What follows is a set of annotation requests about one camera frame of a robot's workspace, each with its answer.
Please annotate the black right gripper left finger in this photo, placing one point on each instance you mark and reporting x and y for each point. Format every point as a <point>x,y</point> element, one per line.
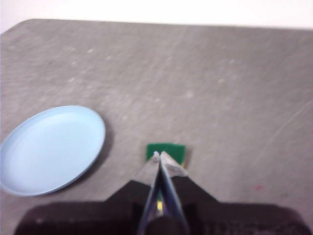
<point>117,213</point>

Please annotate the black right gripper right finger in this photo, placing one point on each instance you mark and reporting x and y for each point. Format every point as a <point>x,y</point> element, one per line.
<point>207,215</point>

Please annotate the green and yellow sponge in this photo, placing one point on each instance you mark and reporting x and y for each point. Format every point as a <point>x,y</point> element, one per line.
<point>171,151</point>

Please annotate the light blue round plate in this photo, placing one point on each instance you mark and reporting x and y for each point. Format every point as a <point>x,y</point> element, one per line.
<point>51,149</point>

